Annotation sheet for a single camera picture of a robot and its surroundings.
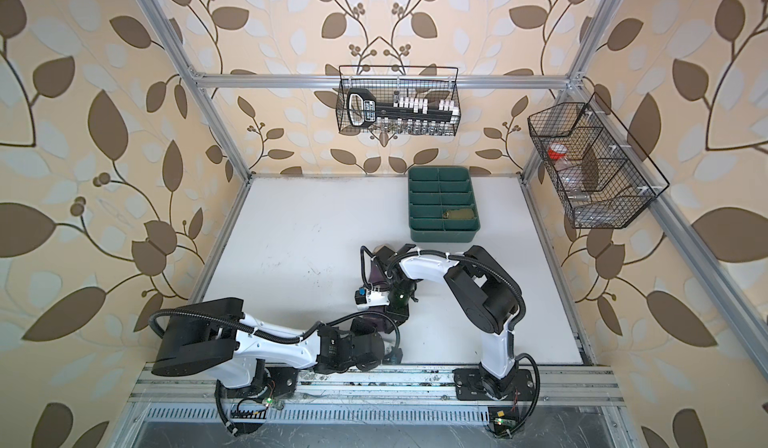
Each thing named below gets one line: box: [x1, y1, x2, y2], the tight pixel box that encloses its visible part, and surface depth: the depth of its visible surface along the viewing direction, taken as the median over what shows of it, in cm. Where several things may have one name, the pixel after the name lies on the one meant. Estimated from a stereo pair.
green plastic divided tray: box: [408, 166, 481, 243], surface depth 104 cm
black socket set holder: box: [347, 88, 459, 128], surface depth 84 cm
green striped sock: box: [442, 208, 475, 220], surface depth 104 cm
